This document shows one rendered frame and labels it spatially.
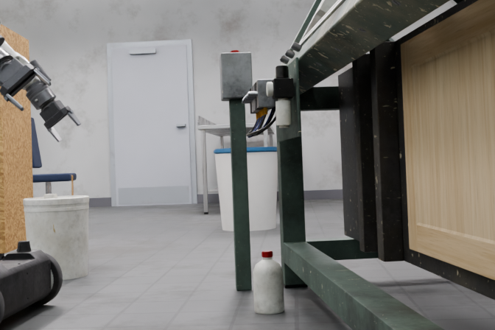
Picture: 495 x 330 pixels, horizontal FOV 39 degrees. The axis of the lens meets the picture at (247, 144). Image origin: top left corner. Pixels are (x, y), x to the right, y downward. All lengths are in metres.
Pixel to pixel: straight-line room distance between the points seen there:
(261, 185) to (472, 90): 3.81
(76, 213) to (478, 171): 2.20
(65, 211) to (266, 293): 1.26
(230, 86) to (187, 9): 6.86
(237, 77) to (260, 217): 2.60
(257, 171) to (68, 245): 2.20
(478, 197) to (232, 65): 1.48
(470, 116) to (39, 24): 8.82
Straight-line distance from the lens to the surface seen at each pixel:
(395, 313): 1.50
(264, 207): 5.26
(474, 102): 1.52
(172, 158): 9.35
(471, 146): 1.54
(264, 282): 2.35
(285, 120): 2.15
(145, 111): 9.44
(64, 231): 3.32
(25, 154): 4.11
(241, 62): 2.77
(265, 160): 5.23
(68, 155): 9.74
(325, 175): 9.28
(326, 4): 2.04
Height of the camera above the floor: 0.49
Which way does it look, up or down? 2 degrees up
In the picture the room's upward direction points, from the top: 2 degrees counter-clockwise
